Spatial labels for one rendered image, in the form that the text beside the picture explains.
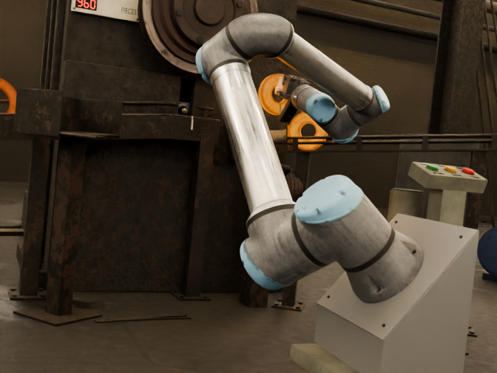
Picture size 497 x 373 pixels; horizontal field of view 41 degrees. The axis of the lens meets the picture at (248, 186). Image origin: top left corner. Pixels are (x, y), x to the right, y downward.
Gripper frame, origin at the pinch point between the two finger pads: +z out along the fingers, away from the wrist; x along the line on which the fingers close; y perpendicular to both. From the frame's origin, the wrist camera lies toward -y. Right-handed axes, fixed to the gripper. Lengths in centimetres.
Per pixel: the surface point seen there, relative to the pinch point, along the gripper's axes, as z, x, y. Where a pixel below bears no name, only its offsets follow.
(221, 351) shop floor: -71, 32, -67
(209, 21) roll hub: 15.4, 26.9, 18.5
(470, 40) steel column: 292, -322, 26
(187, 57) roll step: 18.8, 31.7, 3.4
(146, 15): 24, 49, 15
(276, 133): 5.2, -5.8, -18.3
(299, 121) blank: 2.7, -13.4, -11.4
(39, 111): -21, 86, -15
